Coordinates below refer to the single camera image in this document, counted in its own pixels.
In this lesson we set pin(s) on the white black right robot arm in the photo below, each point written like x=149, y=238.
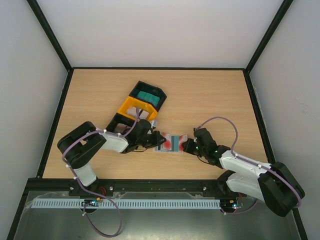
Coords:
x=272, y=184

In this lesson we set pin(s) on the black bin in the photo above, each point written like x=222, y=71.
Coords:
x=119, y=118
x=142, y=86

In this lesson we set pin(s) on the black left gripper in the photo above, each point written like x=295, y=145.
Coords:
x=157, y=136

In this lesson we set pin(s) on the white pink card stack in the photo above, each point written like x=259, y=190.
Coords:
x=137, y=112

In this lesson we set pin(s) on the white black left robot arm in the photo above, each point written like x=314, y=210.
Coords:
x=79, y=146

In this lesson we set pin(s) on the beige card holder wallet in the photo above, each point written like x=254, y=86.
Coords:
x=156, y=149

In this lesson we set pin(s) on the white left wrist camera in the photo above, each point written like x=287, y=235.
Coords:
x=154, y=123

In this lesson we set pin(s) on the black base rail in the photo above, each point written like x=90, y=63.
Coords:
x=217, y=188

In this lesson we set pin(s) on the grey slotted cable duct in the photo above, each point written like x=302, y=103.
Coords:
x=59, y=203

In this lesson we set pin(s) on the yellow bin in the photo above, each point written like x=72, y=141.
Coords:
x=139, y=104

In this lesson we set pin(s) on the green card stack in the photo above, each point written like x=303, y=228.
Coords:
x=148, y=97

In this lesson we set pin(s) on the green VIP card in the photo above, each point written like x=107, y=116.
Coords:
x=178, y=140

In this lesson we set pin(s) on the red white card stack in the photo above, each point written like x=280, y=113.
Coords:
x=121, y=128

